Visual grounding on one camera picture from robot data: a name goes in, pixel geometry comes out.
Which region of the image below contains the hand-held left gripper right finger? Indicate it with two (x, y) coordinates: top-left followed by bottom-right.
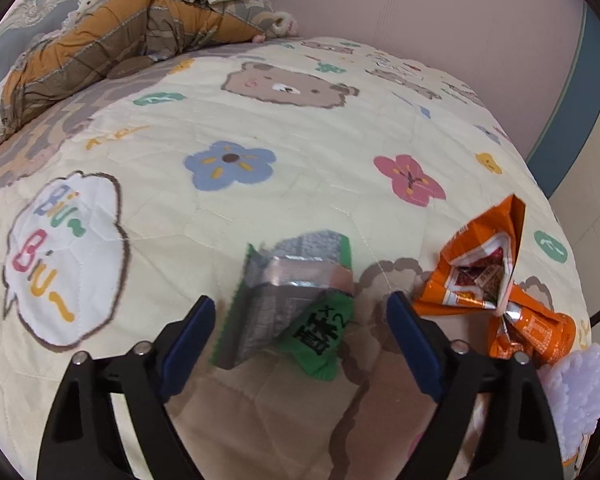
(386, 291), (563, 480)

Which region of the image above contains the orange snack packet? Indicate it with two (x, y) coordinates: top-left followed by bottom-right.
(412, 194), (526, 317)
(487, 282), (577, 367)

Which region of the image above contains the grey patterned pillow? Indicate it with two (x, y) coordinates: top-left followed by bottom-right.
(0, 0), (82, 112)

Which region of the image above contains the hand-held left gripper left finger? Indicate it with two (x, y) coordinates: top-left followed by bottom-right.
(36, 296), (216, 480)

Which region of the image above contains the green snack wrapper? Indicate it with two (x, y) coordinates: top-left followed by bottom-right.
(210, 230), (356, 382)

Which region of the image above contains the cream bear printed blanket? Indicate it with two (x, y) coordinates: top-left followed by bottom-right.
(0, 36), (593, 480)

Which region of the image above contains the pink white plush toy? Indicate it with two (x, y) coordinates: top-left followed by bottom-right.
(252, 9), (301, 44)

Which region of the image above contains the orange patchwork quilt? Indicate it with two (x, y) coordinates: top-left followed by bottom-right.
(2, 0), (277, 132)

